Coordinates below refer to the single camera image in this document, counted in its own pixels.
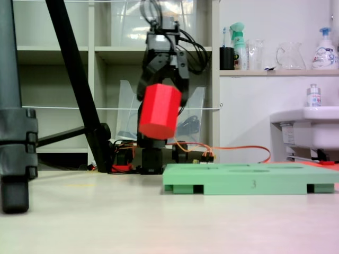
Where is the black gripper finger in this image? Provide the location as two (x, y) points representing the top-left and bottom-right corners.
(137, 52), (172, 101)
(174, 50), (191, 106)

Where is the black slanted tripod leg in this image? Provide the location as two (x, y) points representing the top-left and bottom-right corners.
(44, 0), (112, 173)

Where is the white string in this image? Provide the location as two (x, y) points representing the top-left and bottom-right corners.
(22, 103), (224, 111)

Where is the clear glass pitcher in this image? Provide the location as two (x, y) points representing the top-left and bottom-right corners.
(276, 42), (307, 70)

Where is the small clear sanitizer bottle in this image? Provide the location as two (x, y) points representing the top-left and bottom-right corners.
(306, 83), (322, 107)

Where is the red base clamp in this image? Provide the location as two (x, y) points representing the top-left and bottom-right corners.
(111, 163), (134, 174)

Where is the wooden wall ledge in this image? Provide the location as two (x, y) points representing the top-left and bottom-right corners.
(219, 69), (339, 78)

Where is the black cup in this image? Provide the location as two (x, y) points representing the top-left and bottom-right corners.
(219, 47), (235, 71)

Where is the grey tripod leg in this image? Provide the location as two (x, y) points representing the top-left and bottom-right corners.
(0, 0), (39, 214)

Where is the clear plastic storage box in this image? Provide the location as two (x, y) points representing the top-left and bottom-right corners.
(110, 0), (198, 48)

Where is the black tripod brace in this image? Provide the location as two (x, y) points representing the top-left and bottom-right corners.
(37, 126), (87, 148)

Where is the green shape-sorting board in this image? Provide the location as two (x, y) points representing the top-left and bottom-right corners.
(162, 163), (339, 196)

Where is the small circuit board connector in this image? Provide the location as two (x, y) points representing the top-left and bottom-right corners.
(193, 149), (217, 164)

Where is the white sink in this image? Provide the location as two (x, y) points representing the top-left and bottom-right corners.
(269, 106), (339, 157)

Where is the black motor on table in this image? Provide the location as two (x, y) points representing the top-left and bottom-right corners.
(172, 144), (189, 164)

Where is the beige shelf unit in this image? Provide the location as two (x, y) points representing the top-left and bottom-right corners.
(12, 0), (220, 170)

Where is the green spray bottle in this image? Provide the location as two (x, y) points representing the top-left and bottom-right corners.
(229, 22), (248, 71)

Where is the orange cable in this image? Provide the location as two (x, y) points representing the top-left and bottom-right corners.
(169, 137), (271, 165)

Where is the red octagonal pillar block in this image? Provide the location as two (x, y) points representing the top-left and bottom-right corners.
(138, 83), (183, 140)

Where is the clear glass beaker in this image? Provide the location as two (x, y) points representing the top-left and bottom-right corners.
(247, 39), (265, 71)

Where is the white foam soap bottle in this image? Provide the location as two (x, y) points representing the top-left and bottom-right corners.
(311, 27), (339, 70)

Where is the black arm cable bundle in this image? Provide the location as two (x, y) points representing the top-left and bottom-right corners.
(139, 0), (210, 75)

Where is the clear plastic file tray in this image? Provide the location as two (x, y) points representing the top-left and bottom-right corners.
(115, 79), (207, 145)

